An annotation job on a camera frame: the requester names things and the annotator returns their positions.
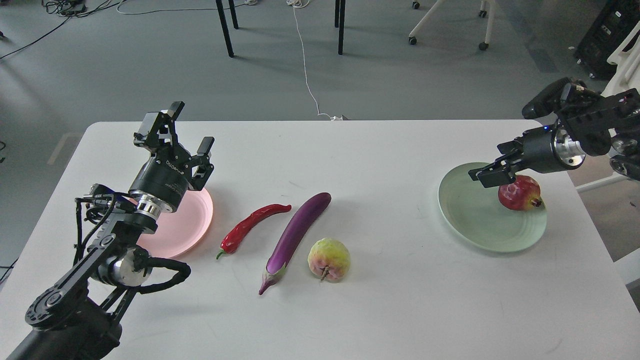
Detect yellow pink apple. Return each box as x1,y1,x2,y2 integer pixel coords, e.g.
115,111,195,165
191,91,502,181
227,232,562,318
307,237,351,283

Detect red pomegranate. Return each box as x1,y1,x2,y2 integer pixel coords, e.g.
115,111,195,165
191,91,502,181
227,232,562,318
497,175,544,211

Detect white floor cable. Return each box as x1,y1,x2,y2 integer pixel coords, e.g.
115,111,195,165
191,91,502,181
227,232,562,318
286,0,346,122

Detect purple eggplant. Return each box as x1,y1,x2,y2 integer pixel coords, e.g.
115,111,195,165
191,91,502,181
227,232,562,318
258,192,332,296

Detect black table legs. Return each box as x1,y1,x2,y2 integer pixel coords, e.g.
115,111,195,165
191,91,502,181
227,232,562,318
215,0,347,58

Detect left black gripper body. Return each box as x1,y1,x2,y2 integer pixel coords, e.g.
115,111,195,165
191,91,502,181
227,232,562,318
128,150,194,214

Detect black computer case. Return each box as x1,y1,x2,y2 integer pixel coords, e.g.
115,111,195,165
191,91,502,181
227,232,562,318
574,0,640,80

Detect pink plate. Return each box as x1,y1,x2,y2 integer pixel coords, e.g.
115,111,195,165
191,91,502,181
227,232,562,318
136,189,214,259

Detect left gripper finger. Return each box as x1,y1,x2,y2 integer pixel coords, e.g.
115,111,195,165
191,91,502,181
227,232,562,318
133,101,186,160
186,136,215,191

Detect white office chair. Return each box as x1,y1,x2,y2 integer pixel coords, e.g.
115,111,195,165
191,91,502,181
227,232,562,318
575,20,640,194

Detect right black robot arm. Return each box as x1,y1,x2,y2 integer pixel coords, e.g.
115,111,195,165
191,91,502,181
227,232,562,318
468,77,640,188

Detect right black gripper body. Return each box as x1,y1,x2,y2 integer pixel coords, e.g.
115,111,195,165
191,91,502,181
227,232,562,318
496,126,586,174

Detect light green plate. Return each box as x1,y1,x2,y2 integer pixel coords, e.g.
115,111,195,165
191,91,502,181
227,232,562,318
438,162,547,254

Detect red chili pepper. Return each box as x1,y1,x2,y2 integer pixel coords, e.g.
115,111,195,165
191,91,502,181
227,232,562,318
215,203,292,260

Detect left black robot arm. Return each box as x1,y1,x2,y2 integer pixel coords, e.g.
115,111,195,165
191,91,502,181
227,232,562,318
7,101,215,360

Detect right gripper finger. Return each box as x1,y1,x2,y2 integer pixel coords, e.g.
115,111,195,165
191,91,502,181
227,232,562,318
468,159,517,182
481,172,516,188

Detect black floor cables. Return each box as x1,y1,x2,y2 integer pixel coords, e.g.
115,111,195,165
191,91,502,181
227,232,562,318
0,0,126,61

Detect white rolling chair base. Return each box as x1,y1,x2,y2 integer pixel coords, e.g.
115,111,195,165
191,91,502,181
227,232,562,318
406,0,498,52

